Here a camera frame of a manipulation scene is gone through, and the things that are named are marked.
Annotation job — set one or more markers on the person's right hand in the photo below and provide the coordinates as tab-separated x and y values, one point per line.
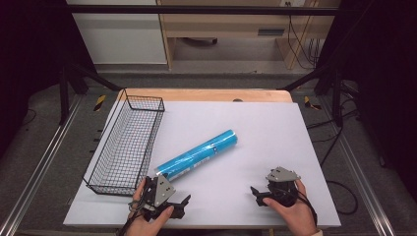
300	216

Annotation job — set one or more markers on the blue wrapped roll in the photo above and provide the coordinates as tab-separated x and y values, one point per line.
200	152

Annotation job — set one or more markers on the person's left hand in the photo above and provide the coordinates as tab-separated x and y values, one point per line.
141	226

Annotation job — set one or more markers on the white cabinet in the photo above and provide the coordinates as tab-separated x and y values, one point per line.
121	36

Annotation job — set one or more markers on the black metal stand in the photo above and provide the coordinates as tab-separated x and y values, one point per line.
337	98
64	95

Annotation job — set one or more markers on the white table mat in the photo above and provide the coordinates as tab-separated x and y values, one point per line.
262	147

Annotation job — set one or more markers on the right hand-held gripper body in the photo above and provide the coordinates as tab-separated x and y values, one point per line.
282	188

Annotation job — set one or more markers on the black curtain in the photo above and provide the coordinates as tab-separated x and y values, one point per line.
387	82
29	49

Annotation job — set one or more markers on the wooden desk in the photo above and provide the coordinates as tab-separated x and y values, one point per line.
229	24

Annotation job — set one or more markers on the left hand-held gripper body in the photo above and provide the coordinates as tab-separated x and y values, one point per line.
162	191

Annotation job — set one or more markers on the aluminium rail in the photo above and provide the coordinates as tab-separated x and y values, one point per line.
39	167
360	170

